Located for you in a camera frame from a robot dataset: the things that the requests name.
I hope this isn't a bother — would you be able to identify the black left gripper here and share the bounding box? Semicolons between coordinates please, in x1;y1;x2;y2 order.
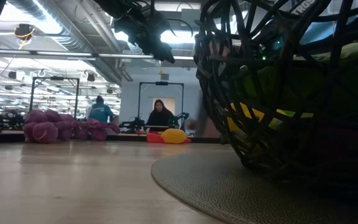
113;12;177;65

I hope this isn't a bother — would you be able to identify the yellow lemon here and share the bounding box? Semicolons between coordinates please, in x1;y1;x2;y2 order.
227;102;266;133

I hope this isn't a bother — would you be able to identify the short pale green cucumber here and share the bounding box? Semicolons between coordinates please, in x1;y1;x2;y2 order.
234;65;291;108

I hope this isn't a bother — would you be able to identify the black wire basket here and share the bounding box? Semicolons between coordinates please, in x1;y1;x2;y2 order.
193;0;358;187

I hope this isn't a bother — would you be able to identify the person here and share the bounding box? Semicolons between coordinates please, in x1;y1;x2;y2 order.
88;95;115;124
146;99;175;128

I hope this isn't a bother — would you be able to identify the yellow-orange mango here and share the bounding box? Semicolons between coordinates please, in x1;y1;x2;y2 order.
160;128;188;144

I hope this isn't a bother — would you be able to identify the long ceiling light bar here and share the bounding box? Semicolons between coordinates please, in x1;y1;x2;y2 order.
0;48;195;62

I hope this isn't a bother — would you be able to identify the large purple grape bunch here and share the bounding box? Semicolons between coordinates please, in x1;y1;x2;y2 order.
23;108;121;144

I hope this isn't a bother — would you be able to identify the grey round mat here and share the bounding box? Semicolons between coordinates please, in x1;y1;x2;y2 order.
150;149;358;224

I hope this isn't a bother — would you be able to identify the black gantry frame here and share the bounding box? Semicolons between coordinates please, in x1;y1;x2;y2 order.
29;75;81;111
137;81;185;133

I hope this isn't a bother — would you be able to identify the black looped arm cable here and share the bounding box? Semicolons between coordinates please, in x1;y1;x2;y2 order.
166;17;195;37

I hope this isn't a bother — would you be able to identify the silver ventilation duct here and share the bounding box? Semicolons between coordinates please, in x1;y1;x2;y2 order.
6;0;126;85

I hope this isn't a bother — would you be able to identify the black ceiling device yellow cable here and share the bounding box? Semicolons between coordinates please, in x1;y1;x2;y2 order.
13;23;37;42

